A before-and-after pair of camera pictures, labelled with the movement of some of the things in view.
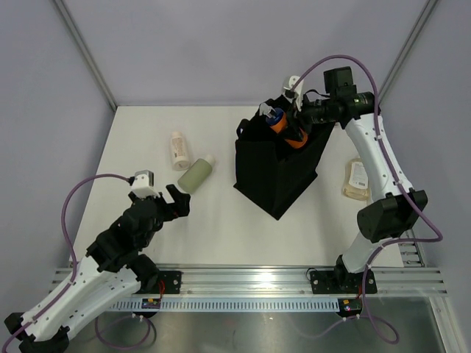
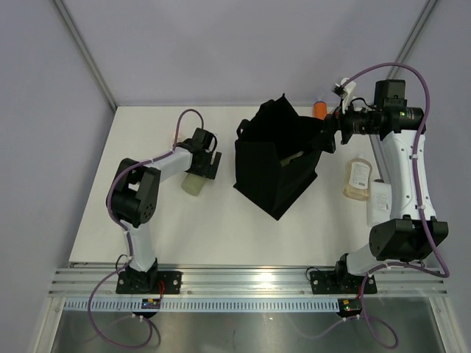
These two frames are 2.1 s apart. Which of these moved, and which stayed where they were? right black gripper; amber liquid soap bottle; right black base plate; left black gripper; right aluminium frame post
Moved: right black gripper; left black gripper
Stayed: right black base plate; amber liquid soap bottle; right aluminium frame post
